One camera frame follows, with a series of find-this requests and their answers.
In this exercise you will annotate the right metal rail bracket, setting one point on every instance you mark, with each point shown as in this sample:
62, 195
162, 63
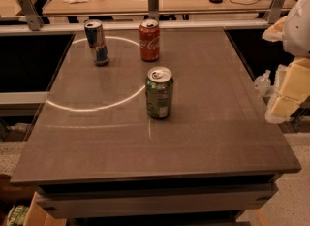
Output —
274, 11

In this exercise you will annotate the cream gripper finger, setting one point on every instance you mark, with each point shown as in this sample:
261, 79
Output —
291, 89

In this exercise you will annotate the clear plastic bottle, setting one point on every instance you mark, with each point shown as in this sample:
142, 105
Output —
262, 83

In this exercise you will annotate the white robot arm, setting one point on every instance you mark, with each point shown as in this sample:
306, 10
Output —
293, 30

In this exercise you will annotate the orange coke can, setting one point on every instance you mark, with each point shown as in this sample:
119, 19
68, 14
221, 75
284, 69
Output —
149, 37

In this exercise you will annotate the green soda can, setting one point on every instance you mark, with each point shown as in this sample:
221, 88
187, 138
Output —
158, 91

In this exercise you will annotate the metal rail bracket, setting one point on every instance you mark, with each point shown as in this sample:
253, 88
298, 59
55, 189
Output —
153, 9
33, 20
274, 11

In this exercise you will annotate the blue silver energy drink can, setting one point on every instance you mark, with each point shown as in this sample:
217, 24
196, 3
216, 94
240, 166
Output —
96, 39

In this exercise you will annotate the green snack bag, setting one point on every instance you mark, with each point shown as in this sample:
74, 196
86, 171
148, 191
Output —
17, 215

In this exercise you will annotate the left metal rail bracket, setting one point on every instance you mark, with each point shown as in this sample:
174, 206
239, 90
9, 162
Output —
33, 20

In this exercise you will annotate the middle metal rail bracket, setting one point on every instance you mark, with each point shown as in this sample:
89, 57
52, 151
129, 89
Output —
153, 9

